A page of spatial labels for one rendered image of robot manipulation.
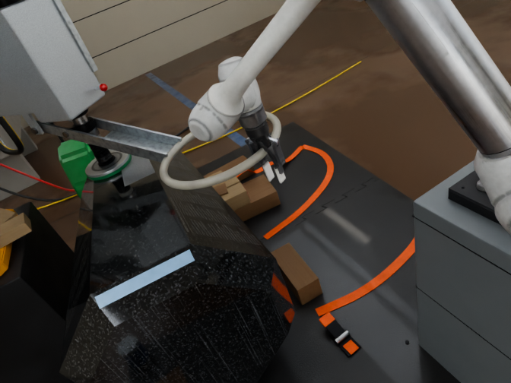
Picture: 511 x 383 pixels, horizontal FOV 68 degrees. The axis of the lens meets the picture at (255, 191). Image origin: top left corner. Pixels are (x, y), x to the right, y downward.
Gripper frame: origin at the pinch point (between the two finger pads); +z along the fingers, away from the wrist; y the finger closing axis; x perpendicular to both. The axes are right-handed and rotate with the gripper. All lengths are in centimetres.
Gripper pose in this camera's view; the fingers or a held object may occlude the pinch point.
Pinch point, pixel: (274, 172)
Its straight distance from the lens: 131.9
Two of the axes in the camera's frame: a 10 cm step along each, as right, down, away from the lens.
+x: -5.8, 6.3, -5.1
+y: -7.4, -1.5, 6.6
